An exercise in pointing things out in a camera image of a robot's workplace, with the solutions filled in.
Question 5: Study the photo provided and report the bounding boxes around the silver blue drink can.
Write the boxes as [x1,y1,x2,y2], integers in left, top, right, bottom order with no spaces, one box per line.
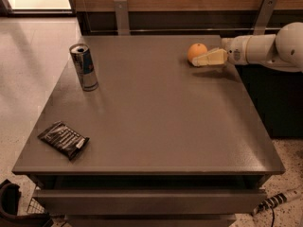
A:
[69,44,98,91]

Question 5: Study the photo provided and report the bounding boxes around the orange fruit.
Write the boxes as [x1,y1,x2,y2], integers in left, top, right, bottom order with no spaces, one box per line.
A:
[187,44,208,62]

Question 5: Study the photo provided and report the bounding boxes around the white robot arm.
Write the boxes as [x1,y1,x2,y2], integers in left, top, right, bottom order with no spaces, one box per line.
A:
[187,22,303,72]

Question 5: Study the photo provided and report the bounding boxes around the right metal bracket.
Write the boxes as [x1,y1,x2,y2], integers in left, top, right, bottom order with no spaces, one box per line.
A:
[253,0,277,35]

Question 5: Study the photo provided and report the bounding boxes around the black snack packet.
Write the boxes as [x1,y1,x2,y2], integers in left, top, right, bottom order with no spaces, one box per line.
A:
[38,121,89,160]

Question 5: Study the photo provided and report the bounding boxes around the metal bracket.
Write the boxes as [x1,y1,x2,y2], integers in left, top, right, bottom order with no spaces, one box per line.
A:
[253,0,277,35]
[115,0,131,36]

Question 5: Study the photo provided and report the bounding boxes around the striped power strip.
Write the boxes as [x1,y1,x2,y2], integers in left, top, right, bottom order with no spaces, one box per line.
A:
[252,188,302,216]

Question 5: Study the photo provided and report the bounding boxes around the dark robot base part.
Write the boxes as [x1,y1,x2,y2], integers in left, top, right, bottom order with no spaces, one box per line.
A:
[0,180,53,227]

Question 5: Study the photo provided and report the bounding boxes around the left metal bracket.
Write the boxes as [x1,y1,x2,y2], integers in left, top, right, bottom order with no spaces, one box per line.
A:
[115,0,131,36]

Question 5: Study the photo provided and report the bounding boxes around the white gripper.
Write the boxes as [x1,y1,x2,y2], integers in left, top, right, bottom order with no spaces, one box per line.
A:
[191,36,250,67]

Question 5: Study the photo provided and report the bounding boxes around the grey drawer cabinet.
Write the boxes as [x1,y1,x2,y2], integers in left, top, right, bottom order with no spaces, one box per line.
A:
[13,36,284,227]

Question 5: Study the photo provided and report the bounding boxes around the wire mesh basket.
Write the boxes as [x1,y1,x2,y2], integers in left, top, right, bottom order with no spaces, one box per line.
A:
[27,197,46,214]

